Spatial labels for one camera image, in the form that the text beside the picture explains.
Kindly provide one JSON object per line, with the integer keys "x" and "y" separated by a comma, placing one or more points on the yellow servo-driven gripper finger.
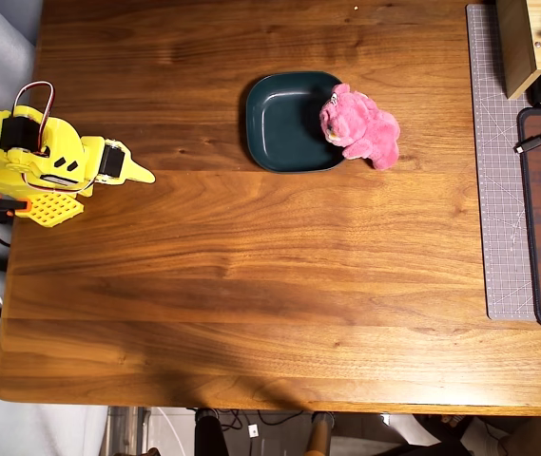
{"x": 137, "y": 173}

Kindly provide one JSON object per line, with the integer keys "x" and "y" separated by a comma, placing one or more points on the yellow gripper body, black servo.
{"x": 111, "y": 163}

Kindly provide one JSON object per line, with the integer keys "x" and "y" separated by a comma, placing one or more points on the pink strawberry bear plush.
{"x": 365, "y": 130}

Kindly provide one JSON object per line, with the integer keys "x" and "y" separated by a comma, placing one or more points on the dark green plastic bin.
{"x": 279, "y": 123}

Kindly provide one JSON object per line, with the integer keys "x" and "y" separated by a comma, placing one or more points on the black orange table clamp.
{"x": 1, "y": 205}

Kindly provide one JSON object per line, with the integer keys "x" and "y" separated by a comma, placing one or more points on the small white plug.
{"x": 253, "y": 430}

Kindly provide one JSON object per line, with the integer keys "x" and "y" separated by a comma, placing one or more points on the wooden leg under table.
{"x": 320, "y": 434}

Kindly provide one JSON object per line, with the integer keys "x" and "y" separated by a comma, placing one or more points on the grey cutting mat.
{"x": 498, "y": 190}

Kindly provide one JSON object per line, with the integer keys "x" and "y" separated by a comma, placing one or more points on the white cloth under table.
{"x": 412, "y": 432}

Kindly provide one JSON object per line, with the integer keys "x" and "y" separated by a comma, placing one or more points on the light wooden box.
{"x": 517, "y": 47}

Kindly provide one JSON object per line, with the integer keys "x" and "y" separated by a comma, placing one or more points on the white sock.
{"x": 481, "y": 437}

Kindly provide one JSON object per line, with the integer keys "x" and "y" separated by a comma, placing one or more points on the metal frame under table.
{"x": 127, "y": 432}

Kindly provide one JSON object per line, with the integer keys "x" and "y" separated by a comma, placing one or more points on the black post under table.
{"x": 210, "y": 434}

